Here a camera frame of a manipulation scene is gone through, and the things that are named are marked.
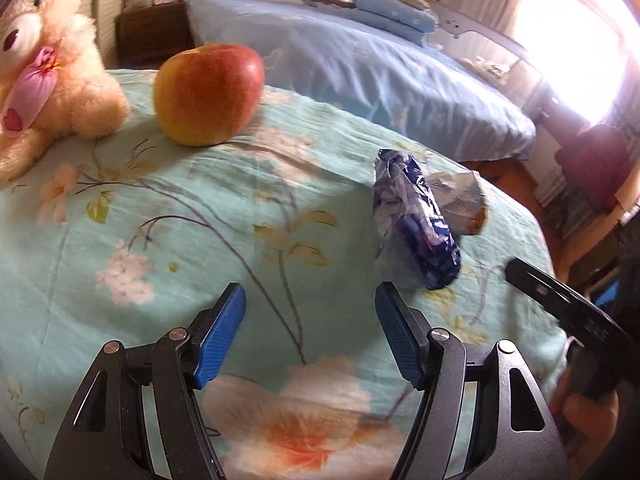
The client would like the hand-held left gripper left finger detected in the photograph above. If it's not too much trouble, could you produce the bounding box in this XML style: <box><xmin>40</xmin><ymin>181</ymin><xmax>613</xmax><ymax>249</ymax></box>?
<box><xmin>44</xmin><ymin>282</ymin><xmax>247</xmax><ymax>480</ymax></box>

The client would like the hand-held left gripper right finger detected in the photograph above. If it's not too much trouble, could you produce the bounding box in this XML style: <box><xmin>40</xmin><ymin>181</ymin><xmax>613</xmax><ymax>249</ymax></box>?
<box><xmin>374</xmin><ymin>281</ymin><xmax>572</xmax><ymax>480</ymax></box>

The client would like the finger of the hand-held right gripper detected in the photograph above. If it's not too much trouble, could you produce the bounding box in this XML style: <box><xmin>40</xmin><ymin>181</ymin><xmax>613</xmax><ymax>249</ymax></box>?
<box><xmin>504</xmin><ymin>258</ymin><xmax>598</xmax><ymax>333</ymax></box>

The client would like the blue white wrapper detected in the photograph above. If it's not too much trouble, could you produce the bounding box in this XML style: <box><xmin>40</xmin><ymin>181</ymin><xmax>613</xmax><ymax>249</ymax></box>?
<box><xmin>373</xmin><ymin>148</ymin><xmax>462</xmax><ymax>290</ymax></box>

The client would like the person's right hand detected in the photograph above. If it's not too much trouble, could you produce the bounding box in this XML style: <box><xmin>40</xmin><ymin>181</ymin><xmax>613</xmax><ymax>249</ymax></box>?
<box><xmin>549</xmin><ymin>360</ymin><xmax>635</xmax><ymax>468</ymax></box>

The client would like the teal floral blanket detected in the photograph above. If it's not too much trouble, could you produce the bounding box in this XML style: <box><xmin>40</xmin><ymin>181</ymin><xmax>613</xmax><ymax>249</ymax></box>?
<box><xmin>0</xmin><ymin>67</ymin><xmax>566</xmax><ymax>480</ymax></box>

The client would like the crumpled silver wrapper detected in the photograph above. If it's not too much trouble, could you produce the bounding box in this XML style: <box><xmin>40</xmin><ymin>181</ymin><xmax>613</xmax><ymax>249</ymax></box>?
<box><xmin>429</xmin><ymin>170</ymin><xmax>490</xmax><ymax>237</ymax></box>

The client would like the red jacket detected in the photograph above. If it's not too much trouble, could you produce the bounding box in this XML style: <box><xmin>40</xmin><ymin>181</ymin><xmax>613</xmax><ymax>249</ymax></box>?
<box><xmin>556</xmin><ymin>124</ymin><xmax>632</xmax><ymax>214</ymax></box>

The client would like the red yellow apple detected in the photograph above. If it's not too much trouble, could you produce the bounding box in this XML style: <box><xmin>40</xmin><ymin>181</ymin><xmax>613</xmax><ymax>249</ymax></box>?
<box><xmin>153</xmin><ymin>44</ymin><xmax>266</xmax><ymax>148</ymax></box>

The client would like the bed with blue sheet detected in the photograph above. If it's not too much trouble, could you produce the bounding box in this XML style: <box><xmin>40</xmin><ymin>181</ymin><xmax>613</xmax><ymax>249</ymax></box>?
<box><xmin>186</xmin><ymin>0</ymin><xmax>537</xmax><ymax>164</ymax></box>

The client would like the stack of folded blue pillows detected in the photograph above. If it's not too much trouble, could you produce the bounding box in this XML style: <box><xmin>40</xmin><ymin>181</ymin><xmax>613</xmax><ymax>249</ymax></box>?
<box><xmin>357</xmin><ymin>0</ymin><xmax>437</xmax><ymax>34</ymax></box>

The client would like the wooden nightstand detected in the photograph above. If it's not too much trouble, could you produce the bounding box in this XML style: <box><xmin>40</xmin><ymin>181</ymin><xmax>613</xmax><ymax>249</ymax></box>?
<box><xmin>114</xmin><ymin>1</ymin><xmax>194</xmax><ymax>67</ymax></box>

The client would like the cream teddy bear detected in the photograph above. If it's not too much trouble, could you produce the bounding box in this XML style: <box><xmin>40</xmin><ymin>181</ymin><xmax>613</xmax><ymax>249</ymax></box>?
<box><xmin>0</xmin><ymin>0</ymin><xmax>132</xmax><ymax>182</ymax></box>

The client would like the white bed guard rail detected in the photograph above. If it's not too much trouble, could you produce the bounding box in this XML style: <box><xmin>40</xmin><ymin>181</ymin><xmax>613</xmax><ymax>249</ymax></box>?
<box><xmin>429</xmin><ymin>2</ymin><xmax>545</xmax><ymax>112</ymax></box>

